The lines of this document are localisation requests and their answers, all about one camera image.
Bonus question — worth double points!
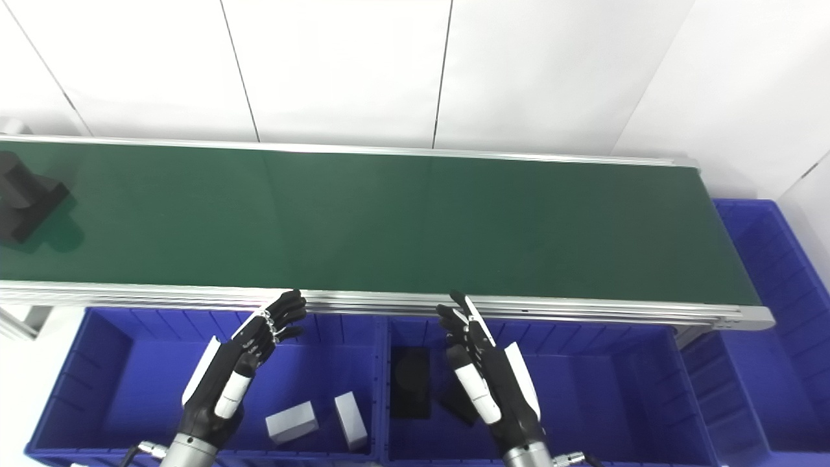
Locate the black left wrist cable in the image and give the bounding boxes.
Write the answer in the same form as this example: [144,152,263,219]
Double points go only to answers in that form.
[120,441,169,467]

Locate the grey rectangular block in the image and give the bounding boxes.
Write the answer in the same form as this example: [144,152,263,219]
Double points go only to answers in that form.
[266,401,320,446]
[334,391,368,451]

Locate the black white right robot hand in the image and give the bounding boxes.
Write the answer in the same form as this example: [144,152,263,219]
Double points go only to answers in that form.
[436,292,545,451]

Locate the green conveyor belt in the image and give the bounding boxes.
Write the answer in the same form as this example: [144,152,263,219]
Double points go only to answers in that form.
[0,133,776,331]
[0,139,763,307]

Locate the blue plastic bin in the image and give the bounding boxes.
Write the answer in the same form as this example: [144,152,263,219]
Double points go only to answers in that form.
[681,198,830,467]
[25,306,390,467]
[383,315,720,467]

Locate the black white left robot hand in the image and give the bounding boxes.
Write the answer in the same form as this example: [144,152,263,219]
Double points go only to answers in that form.
[180,289,308,449]

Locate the aluminium conveyor leg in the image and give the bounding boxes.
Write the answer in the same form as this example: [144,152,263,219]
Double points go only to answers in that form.
[0,305,53,341]
[674,326,714,351]

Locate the black cylinder block part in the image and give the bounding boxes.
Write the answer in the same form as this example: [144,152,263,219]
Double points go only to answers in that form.
[440,383,480,427]
[390,346,432,419]
[0,151,71,245]

